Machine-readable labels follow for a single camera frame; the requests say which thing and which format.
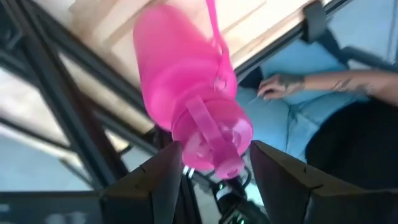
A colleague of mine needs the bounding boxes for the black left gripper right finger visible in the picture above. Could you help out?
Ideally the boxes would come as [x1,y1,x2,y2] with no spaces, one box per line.
[250,139,398,224]

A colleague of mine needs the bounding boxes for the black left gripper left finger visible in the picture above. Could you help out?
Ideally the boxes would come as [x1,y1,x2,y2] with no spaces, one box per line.
[99,141,184,224]

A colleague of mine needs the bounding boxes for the pink plastic bottle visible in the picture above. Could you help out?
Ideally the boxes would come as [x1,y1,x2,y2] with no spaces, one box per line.
[132,0,254,180]

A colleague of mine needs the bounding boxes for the person's forearm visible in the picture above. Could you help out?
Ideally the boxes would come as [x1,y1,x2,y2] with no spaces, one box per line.
[303,70,398,106]

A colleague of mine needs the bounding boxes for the person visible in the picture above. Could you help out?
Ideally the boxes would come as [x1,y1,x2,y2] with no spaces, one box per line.
[236,39,398,190]

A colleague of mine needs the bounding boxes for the person's hand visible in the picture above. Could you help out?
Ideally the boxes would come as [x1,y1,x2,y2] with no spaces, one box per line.
[257,73,307,100]

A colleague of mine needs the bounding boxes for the black table edge clamp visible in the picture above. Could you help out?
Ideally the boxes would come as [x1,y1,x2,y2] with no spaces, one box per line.
[303,1,328,43]

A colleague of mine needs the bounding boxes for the black metal table frame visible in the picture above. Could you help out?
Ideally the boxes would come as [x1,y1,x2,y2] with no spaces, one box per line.
[0,0,352,224]

